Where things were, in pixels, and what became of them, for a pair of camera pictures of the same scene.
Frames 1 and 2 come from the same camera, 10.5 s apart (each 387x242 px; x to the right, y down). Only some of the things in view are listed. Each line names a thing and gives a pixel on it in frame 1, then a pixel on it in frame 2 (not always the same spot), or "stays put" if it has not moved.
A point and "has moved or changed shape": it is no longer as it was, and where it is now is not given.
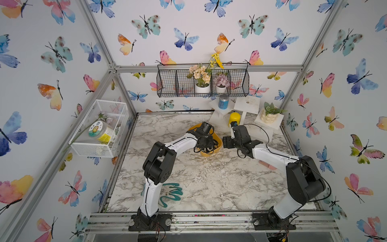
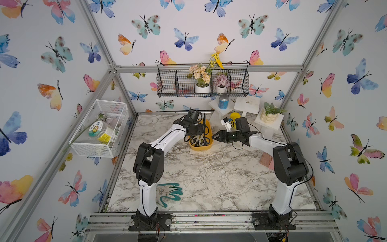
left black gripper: x=210 y=142 -> x=199 y=131
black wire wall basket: x=202 y=80 stays put
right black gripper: x=227 y=141 -> x=221 y=132
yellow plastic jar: x=234 y=117 stays put
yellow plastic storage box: x=216 y=138 has moved or changed shape
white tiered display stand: x=247 y=105 stays put
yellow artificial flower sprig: x=217 y=60 stays put
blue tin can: x=223 y=102 stays put
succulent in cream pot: x=270 y=114 stays put
